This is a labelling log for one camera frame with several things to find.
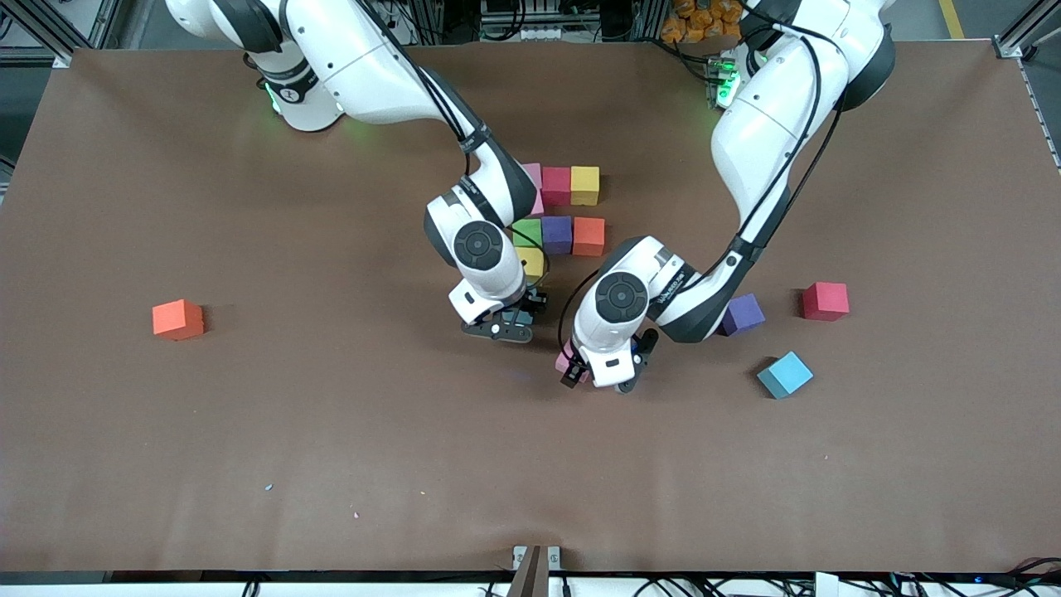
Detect aluminium frame profile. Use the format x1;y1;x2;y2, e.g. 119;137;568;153
0;0;125;69
991;0;1061;63

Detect purple foam cube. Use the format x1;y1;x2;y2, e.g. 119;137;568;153
719;293;767;337
541;216;574;256

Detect aluminium table side rail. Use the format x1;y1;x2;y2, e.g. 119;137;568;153
1018;58;1061;175

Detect orange snack bags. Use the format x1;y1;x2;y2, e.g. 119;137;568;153
661;0;743;44

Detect orange foam cube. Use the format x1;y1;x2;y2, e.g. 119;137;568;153
152;298;206;342
572;217;606;258

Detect black equipment rack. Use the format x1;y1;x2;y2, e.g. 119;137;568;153
477;0;656;44

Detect brown mounting post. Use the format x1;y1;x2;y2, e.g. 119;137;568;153
507;545;550;597

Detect metal table edge bracket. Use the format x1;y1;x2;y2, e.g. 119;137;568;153
512;545;562;571

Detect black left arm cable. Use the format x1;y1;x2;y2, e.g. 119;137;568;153
558;25;846;349

